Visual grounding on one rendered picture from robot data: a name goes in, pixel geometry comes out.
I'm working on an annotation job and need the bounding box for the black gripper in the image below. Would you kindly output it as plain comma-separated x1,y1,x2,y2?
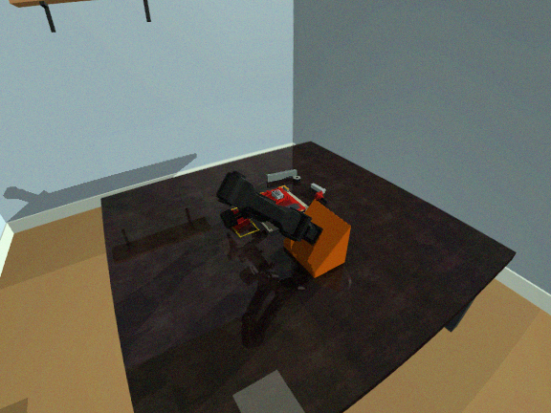
220,208,252,228

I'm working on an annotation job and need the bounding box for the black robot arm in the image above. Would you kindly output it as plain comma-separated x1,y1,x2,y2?
216,171,323,246

